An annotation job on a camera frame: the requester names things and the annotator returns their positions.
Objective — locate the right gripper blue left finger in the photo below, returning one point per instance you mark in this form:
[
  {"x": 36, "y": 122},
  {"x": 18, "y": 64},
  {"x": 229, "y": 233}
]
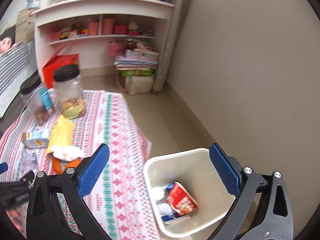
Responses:
[{"x": 45, "y": 218}]

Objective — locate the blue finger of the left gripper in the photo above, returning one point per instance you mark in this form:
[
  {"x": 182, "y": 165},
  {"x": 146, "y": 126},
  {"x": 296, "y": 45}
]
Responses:
[{"x": 3, "y": 167}]

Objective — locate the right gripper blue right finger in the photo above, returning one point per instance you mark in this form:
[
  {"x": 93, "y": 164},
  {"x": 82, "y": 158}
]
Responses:
[{"x": 261, "y": 209}]

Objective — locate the clear plastic bottle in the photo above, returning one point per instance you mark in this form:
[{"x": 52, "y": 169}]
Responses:
[{"x": 28, "y": 161}]

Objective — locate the red instant noodle cup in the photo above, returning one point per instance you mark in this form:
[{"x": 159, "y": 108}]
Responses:
[{"x": 180, "y": 200}]

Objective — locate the blue tissue box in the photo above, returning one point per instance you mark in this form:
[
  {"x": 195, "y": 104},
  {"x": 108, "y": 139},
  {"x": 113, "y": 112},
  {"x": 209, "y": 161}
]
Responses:
[{"x": 165, "y": 210}]

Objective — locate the white plastic trash bin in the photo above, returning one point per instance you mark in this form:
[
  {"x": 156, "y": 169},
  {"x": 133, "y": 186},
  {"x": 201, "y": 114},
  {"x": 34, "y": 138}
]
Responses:
[{"x": 196, "y": 173}]

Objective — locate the small snack box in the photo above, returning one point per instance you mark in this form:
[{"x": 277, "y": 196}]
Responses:
[{"x": 36, "y": 139}]

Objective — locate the orange peel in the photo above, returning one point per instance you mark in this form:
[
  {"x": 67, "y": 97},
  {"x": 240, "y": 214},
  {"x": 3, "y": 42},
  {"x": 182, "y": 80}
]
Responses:
[{"x": 60, "y": 166}]

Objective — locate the crumpled white tissue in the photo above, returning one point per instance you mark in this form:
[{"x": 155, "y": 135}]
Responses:
[{"x": 68, "y": 154}]

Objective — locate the yellow snack bag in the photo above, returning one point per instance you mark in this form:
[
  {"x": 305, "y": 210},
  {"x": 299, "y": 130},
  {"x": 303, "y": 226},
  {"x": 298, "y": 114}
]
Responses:
[{"x": 61, "y": 134}]

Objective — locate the jar with blue label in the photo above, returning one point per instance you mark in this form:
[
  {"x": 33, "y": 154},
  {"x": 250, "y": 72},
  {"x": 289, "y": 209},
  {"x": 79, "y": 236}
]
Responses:
[{"x": 37, "y": 99}]

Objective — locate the patterned pink tablecloth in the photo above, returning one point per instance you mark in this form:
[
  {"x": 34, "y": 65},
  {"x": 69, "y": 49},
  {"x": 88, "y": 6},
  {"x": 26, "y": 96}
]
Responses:
[{"x": 119, "y": 200}]

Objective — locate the jar with nuts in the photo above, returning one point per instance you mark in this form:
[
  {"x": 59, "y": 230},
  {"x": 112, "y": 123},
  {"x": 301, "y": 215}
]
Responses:
[{"x": 68, "y": 88}]

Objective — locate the red gift box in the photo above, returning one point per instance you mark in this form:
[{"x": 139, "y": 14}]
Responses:
[{"x": 56, "y": 63}]

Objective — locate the pink pig plush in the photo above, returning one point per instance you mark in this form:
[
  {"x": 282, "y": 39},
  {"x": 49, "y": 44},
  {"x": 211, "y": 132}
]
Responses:
[{"x": 5, "y": 45}]

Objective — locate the stack of cardboard books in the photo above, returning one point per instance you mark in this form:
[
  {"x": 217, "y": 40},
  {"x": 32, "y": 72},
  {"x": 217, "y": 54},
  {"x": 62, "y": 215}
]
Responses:
[{"x": 24, "y": 28}]

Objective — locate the white woven bag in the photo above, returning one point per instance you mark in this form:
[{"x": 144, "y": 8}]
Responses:
[{"x": 138, "y": 84}]

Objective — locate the pink basket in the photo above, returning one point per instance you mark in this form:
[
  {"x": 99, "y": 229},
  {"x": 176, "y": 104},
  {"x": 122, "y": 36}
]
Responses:
[{"x": 115, "y": 48}]

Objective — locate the white bookshelf unit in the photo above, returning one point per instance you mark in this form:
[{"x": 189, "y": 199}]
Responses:
[{"x": 62, "y": 29}]

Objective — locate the pink pen holder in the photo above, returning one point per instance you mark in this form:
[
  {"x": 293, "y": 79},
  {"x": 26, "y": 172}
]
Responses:
[{"x": 93, "y": 28}]

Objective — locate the stack of books and papers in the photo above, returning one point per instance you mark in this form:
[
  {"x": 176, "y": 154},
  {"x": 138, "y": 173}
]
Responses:
[{"x": 136, "y": 55}]

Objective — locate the pink storage bin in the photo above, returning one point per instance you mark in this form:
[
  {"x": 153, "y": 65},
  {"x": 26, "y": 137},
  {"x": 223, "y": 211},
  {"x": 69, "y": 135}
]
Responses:
[{"x": 107, "y": 26}]

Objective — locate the beige curtain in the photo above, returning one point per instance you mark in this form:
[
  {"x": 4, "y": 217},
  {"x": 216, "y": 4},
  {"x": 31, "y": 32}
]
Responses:
[{"x": 172, "y": 33}]

